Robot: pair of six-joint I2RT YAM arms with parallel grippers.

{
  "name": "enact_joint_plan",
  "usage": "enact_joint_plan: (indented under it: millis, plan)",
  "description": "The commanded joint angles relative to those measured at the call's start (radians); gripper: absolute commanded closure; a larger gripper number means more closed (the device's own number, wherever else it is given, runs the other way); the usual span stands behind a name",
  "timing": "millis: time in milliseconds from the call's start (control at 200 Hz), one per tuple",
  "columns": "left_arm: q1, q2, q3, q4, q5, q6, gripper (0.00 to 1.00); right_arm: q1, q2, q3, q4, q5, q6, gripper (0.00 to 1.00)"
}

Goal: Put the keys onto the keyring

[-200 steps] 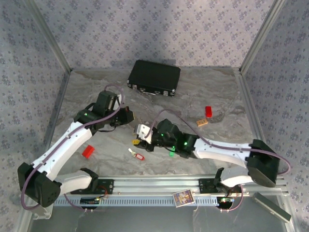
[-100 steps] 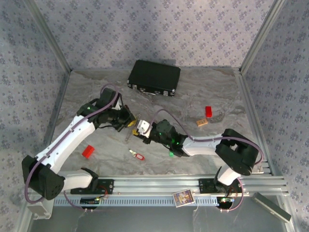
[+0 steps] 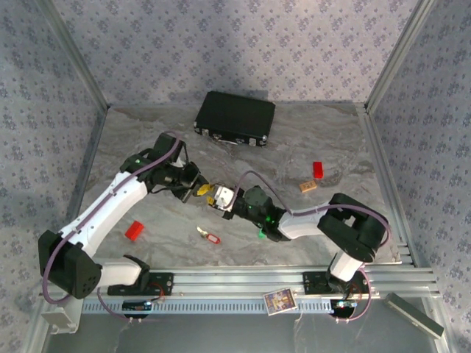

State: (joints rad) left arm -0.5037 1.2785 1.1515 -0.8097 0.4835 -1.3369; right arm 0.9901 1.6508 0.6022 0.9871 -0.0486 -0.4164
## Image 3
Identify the key with red tag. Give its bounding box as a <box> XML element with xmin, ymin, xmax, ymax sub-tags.
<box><xmin>196</xmin><ymin>225</ymin><xmax>222</xmax><ymax>246</ymax></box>

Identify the red thick toy block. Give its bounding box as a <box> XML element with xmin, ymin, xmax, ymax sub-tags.
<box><xmin>124</xmin><ymin>220</ymin><xmax>145</xmax><ymax>243</ymax></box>

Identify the black case with metal latches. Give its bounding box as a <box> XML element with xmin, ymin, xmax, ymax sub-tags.
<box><xmin>194</xmin><ymin>90</ymin><xmax>277</xmax><ymax>149</ymax></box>

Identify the colourful picture card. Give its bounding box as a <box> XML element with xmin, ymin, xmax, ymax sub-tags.
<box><xmin>263</xmin><ymin>288</ymin><xmax>298</xmax><ymax>316</ymax></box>

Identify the grey metal bar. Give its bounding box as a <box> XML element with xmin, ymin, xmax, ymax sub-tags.
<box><xmin>382</xmin><ymin>292</ymin><xmax>445</xmax><ymax>338</ymax></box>

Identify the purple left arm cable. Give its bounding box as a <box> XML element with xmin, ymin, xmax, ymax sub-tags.
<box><xmin>42</xmin><ymin>130</ymin><xmax>187</xmax><ymax>324</ymax></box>

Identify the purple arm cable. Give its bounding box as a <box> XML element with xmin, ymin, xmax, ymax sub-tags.
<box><xmin>235</xmin><ymin>170</ymin><xmax>392</xmax><ymax>324</ymax></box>
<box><xmin>42</xmin><ymin>130</ymin><xmax>187</xmax><ymax>324</ymax></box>

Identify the aluminium side rail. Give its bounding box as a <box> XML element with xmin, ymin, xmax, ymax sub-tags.
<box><xmin>29</xmin><ymin>104</ymin><xmax>111</xmax><ymax>353</ymax></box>
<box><xmin>358</xmin><ymin>104</ymin><xmax>457</xmax><ymax>353</ymax></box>

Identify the aluminium mounting rail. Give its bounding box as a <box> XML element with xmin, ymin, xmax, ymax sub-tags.
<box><xmin>106</xmin><ymin>265</ymin><xmax>442</xmax><ymax>299</ymax></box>

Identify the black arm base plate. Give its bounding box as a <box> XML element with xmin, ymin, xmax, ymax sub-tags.
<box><xmin>106</xmin><ymin>271</ymin><xmax>174</xmax><ymax>297</ymax></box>
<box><xmin>302</xmin><ymin>271</ymin><xmax>369</xmax><ymax>295</ymax></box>

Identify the grey slotted cable duct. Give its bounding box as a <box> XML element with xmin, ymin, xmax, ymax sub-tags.
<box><xmin>81</xmin><ymin>297</ymin><xmax>334</xmax><ymax>315</ymax></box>

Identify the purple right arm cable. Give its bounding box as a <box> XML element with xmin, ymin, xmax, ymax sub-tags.
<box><xmin>235</xmin><ymin>170</ymin><xmax>392</xmax><ymax>324</ymax></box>

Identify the aluminium frame post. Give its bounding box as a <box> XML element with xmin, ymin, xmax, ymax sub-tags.
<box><xmin>35</xmin><ymin>0</ymin><xmax>111</xmax><ymax>111</ymax></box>
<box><xmin>363</xmin><ymin>0</ymin><xmax>441</xmax><ymax>111</ymax></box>

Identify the white plastic bracket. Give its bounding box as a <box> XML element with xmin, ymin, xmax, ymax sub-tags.
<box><xmin>40</xmin><ymin>307</ymin><xmax>80</xmax><ymax>335</ymax></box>

